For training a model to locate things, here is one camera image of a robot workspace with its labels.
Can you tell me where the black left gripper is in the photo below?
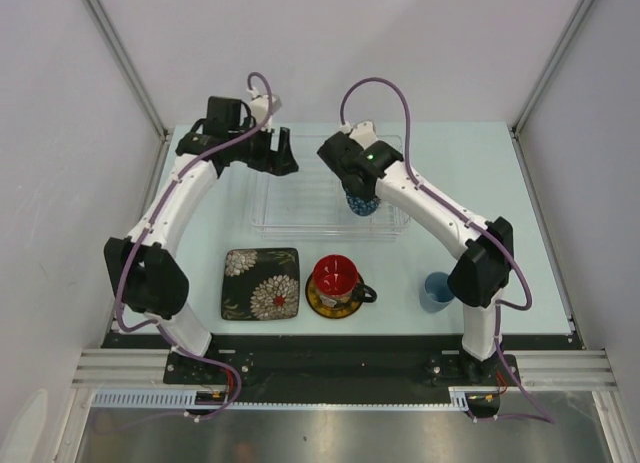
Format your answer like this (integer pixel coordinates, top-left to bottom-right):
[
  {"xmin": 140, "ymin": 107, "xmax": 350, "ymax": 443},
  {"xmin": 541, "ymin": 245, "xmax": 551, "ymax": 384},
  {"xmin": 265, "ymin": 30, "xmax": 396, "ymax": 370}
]
[{"xmin": 228, "ymin": 118, "xmax": 298, "ymax": 177}]

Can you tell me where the blue patterned bowl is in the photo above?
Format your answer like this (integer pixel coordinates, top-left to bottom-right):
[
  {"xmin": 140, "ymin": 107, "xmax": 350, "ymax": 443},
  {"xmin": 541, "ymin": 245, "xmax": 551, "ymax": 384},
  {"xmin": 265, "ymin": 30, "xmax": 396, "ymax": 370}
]
[{"xmin": 346, "ymin": 192, "xmax": 380, "ymax": 217}]

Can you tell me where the clear wire dish rack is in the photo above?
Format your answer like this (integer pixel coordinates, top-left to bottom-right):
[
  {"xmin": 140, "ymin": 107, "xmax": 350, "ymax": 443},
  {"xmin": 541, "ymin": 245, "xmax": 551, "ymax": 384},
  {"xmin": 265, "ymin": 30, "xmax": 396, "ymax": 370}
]
[{"xmin": 250, "ymin": 133, "xmax": 410, "ymax": 240}]

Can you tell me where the black floral square plate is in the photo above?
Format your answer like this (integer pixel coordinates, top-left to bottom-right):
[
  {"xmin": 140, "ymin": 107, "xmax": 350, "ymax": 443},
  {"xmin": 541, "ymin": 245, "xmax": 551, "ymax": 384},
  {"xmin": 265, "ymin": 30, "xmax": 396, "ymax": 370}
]
[{"xmin": 221, "ymin": 248, "xmax": 301, "ymax": 321}]

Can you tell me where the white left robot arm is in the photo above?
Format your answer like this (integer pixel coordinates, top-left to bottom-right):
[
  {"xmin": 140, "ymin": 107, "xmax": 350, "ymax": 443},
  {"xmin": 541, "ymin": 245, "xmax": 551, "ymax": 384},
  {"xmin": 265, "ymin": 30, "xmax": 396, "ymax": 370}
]
[{"xmin": 104, "ymin": 127, "xmax": 299, "ymax": 383}]

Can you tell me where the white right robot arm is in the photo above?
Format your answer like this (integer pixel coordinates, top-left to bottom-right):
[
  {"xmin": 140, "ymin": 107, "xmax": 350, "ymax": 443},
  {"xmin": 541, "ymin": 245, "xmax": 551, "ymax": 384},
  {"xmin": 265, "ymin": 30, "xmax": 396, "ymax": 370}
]
[{"xmin": 323, "ymin": 141, "xmax": 514, "ymax": 384}]

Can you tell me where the red black mug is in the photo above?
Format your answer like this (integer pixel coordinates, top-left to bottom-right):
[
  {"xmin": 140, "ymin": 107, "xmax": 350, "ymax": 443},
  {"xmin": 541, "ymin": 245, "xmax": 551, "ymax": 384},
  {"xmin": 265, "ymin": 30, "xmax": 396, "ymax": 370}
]
[{"xmin": 311, "ymin": 254, "xmax": 377, "ymax": 309}]

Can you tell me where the black gold saucer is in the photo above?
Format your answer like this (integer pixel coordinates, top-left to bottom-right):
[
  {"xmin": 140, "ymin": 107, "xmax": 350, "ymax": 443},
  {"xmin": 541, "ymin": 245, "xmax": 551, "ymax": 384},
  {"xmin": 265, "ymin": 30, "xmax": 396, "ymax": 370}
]
[{"xmin": 304, "ymin": 276, "xmax": 363, "ymax": 320}]

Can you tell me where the light blue cup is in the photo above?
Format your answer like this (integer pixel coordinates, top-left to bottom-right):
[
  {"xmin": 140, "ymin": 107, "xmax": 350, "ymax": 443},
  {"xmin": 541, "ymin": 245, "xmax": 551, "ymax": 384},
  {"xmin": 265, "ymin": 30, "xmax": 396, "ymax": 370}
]
[{"xmin": 420, "ymin": 272, "xmax": 455, "ymax": 313}]

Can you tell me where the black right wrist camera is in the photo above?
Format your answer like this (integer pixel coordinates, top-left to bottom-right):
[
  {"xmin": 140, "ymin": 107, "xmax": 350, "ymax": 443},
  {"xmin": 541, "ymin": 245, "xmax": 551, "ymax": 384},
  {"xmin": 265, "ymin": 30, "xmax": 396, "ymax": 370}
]
[{"xmin": 317, "ymin": 132, "xmax": 364, "ymax": 179}]

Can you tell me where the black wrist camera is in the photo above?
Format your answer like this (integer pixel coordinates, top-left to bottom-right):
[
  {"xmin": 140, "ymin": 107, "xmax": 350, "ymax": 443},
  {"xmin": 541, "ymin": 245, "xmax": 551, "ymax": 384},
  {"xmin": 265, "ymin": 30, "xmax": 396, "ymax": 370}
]
[
  {"xmin": 317, "ymin": 132, "xmax": 364, "ymax": 179},
  {"xmin": 203, "ymin": 96, "xmax": 244, "ymax": 136}
]

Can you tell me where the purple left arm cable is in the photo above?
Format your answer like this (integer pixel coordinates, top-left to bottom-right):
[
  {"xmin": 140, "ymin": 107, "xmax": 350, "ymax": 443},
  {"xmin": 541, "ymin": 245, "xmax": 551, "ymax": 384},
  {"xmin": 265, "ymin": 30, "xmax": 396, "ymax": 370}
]
[{"xmin": 113, "ymin": 72, "xmax": 277, "ymax": 424}]

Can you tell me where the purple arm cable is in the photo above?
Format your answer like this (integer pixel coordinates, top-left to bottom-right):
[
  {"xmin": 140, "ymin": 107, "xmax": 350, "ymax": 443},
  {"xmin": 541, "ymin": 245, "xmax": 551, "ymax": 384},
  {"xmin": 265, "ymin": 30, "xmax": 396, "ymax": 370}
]
[
  {"xmin": 339, "ymin": 76, "xmax": 556, "ymax": 425},
  {"xmin": 113, "ymin": 72, "xmax": 277, "ymax": 424}
]

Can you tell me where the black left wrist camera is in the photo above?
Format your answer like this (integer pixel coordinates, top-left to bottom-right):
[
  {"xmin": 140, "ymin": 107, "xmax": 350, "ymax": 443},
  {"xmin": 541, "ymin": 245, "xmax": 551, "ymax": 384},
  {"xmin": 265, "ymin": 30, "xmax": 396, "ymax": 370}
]
[{"xmin": 203, "ymin": 96, "xmax": 244, "ymax": 136}]

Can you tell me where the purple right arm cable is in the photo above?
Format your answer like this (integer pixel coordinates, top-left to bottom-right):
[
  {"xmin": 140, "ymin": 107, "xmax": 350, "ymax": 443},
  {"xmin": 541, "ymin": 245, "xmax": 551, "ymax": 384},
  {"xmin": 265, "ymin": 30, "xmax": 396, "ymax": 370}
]
[{"xmin": 339, "ymin": 76, "xmax": 556, "ymax": 425}]

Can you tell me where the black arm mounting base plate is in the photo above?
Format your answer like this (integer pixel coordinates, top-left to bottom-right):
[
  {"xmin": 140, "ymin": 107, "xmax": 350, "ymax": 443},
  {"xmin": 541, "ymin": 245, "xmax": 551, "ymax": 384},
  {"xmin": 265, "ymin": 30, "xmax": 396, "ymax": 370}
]
[{"xmin": 163, "ymin": 351, "xmax": 518, "ymax": 387}]

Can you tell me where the white slotted cable duct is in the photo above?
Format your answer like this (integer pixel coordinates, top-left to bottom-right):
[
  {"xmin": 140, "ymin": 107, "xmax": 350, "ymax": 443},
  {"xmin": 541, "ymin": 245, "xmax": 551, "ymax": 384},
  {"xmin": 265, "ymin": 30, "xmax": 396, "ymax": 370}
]
[{"xmin": 92, "ymin": 389, "xmax": 468, "ymax": 412}]

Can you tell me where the aluminium frame rail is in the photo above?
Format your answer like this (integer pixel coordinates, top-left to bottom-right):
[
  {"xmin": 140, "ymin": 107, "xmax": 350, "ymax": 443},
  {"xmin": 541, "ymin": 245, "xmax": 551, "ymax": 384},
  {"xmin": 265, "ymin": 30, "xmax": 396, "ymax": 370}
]
[{"xmin": 72, "ymin": 349, "xmax": 618, "ymax": 392}]

